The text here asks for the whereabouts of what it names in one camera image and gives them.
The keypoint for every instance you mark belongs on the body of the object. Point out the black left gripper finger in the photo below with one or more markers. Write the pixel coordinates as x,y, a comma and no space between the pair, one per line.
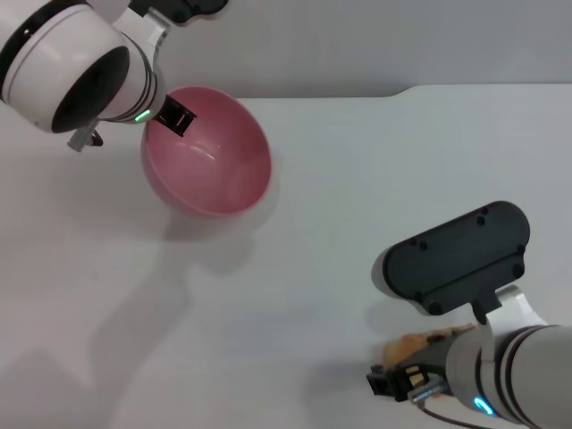
179,120

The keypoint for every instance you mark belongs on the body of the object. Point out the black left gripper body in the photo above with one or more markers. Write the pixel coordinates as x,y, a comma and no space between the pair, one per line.
164,106

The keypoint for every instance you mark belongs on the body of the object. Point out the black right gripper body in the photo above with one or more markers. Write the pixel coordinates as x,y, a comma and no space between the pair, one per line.
431,359

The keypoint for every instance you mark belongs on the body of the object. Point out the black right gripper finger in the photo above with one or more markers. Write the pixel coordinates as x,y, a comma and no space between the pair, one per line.
382,380

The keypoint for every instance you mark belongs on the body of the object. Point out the orange striped bread loaf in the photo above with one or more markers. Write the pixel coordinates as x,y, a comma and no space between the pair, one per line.
411,344

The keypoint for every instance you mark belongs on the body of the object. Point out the pink plastic bowl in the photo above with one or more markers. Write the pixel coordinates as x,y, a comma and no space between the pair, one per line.
214,170

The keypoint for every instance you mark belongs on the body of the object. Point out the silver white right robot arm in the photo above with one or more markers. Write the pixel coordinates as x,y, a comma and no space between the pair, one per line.
518,375

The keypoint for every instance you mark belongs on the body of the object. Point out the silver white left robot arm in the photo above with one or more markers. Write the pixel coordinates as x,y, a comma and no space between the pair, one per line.
58,58

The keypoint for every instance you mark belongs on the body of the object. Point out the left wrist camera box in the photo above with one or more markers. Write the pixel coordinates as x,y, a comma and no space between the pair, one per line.
187,9

